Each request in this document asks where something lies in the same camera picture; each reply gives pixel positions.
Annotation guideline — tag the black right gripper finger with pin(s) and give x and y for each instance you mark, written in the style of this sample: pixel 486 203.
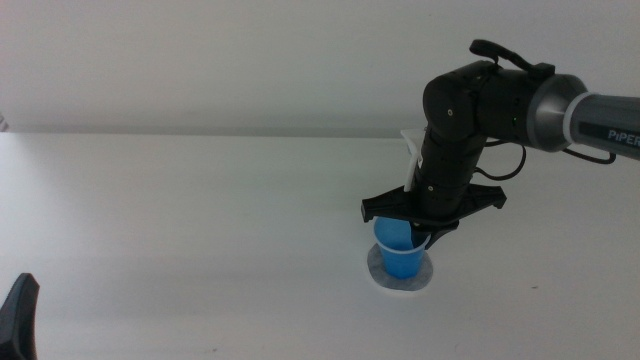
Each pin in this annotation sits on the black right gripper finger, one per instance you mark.
pixel 417 236
pixel 439 235

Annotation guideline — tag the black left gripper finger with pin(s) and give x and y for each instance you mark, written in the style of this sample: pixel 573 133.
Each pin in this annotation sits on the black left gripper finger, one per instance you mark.
pixel 20 320

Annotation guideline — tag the blue plastic cup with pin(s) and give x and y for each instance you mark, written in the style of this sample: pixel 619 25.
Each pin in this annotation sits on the blue plastic cup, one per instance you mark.
pixel 400 260

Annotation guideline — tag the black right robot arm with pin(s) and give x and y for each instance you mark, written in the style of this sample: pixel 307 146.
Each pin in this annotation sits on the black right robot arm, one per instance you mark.
pixel 465 115

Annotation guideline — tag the round grey cup mat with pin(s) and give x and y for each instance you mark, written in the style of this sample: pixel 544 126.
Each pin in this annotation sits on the round grey cup mat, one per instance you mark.
pixel 422 277

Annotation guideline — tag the white backdrop board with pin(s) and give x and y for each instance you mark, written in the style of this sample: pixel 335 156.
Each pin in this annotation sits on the white backdrop board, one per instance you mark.
pixel 200 65

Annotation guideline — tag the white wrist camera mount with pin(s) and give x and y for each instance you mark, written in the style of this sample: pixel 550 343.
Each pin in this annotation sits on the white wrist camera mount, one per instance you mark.
pixel 412 150

